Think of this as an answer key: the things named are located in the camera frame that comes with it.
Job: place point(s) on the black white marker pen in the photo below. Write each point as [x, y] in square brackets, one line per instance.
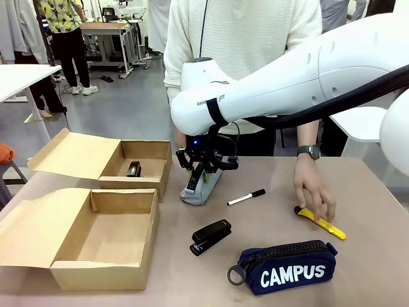
[243, 198]

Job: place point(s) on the hanging grey clothes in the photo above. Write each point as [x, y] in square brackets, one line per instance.
[19, 28]

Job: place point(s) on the background workbench desk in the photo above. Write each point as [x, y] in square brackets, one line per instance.
[105, 35]

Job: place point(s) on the black stapler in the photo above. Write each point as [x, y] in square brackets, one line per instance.
[133, 169]
[211, 236]

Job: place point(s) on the large open cardboard box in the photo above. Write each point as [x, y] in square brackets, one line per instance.
[105, 236]

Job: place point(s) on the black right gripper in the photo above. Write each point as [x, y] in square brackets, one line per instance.
[200, 149]

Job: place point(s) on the small cardboard box with lid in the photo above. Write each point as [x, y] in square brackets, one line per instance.
[80, 153]

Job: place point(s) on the navy Campus pencil case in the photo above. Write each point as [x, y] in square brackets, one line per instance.
[287, 273]

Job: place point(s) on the dark wrist watch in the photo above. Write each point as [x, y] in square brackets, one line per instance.
[309, 152]

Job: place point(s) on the orange cloth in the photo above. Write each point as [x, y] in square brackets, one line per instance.
[6, 153]

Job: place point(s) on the person in white t-shirt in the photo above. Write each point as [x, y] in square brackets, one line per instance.
[158, 25]

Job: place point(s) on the person in white sweater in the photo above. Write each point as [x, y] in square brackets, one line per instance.
[249, 38]

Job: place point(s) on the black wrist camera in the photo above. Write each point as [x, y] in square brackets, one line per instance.
[230, 164]

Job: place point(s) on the grey zipper pencil case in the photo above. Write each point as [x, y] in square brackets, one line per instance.
[195, 198]

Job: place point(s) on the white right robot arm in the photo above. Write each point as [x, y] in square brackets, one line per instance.
[287, 83]

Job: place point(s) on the white table with angled leg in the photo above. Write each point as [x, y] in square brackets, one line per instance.
[22, 80]

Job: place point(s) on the yellow utility knife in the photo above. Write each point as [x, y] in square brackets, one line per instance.
[333, 229]

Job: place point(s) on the person in grey shirt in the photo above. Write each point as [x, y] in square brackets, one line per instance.
[338, 14]

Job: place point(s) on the white table with rounded corner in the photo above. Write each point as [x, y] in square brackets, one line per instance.
[361, 124]

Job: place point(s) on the grey stool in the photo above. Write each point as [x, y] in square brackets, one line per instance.
[9, 179]

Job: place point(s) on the person's left forearm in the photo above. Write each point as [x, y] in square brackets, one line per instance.
[307, 134]

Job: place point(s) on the person in yellow shirt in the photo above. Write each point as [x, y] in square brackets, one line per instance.
[68, 44]

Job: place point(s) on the person's left hand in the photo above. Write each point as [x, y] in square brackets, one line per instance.
[308, 185]

